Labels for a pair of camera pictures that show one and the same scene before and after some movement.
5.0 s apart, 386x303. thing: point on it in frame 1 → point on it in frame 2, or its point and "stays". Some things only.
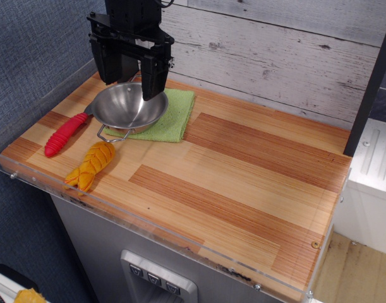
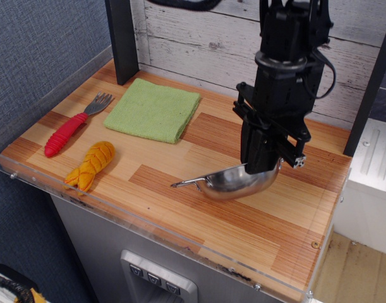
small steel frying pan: [122, 106] → [234, 183]
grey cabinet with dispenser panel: [125, 263] stays
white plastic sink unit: [365, 213] stays
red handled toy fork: [61, 134] stays
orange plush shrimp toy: [96, 158] stays
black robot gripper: [136, 26] → [283, 93]
